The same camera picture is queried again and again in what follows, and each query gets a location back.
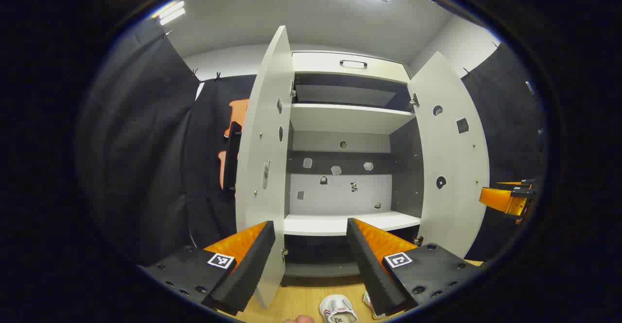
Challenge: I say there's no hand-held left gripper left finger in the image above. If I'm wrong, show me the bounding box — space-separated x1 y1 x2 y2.
138 220 276 316

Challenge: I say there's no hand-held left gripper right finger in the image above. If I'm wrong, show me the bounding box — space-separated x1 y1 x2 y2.
346 218 484 318

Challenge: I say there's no white canvas shoe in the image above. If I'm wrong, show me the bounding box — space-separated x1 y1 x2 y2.
362 291 387 320
319 294 359 323

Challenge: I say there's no shoe cabinet door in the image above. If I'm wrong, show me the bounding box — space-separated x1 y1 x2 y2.
407 51 489 260
235 26 294 309

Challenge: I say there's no black backdrop cloth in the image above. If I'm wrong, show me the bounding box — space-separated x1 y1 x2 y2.
77 19 549 268

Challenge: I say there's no small ceiling light panel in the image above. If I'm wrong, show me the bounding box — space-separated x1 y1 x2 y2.
156 0 187 26

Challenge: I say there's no black door handle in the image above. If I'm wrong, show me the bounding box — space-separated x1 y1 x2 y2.
223 121 242 192

